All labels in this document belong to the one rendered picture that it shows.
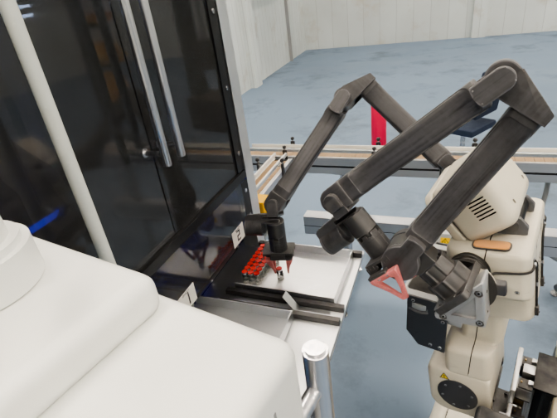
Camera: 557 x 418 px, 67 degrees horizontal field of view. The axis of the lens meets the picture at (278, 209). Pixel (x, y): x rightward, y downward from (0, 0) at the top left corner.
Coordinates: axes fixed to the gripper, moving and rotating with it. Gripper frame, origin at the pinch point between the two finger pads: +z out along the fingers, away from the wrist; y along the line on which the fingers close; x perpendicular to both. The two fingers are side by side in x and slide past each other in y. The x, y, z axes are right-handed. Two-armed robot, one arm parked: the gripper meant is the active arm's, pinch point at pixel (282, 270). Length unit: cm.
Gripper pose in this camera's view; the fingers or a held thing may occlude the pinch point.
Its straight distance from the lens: 142.7
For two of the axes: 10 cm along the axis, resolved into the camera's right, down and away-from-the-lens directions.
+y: -9.9, 0.5, 1.6
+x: -1.2, 4.9, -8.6
